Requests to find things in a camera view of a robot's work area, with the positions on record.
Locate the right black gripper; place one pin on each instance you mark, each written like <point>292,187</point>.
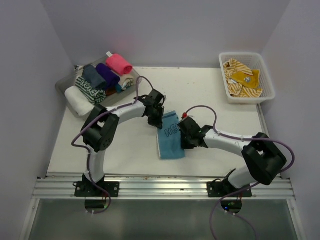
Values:
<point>184,144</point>

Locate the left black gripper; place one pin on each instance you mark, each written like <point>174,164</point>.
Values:
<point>157,123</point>

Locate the light blue towel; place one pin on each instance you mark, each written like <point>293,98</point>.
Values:
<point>169,138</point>

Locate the pink towel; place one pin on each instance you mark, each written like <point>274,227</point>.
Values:
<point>118,64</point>

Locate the grey plastic bin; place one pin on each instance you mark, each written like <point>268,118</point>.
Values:
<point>63,84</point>

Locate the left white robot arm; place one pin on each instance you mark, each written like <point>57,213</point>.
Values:
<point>100,128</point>

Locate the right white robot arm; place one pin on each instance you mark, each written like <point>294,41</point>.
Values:
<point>263,159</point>

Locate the beige teal rolled towel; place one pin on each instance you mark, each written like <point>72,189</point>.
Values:
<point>125,82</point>

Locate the orange rolled towel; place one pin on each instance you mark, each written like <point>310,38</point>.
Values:
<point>110,91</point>

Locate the purple rolled towel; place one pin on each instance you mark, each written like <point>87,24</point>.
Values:
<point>108,75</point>

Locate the green patterned rolled towel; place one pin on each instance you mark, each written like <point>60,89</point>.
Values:
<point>94,96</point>

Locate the grey rolled towel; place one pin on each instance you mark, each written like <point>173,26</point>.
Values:
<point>91,75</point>

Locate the white rolled towel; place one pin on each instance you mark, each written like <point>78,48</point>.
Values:
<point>78,101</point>

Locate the yellow striped towel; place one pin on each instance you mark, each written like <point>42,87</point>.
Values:
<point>242,82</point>

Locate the white plastic basket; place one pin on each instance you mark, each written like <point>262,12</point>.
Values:
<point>253,61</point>

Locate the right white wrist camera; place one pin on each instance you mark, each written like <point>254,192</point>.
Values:
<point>186,116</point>

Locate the aluminium mounting rail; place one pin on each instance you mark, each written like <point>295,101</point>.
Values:
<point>136,187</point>

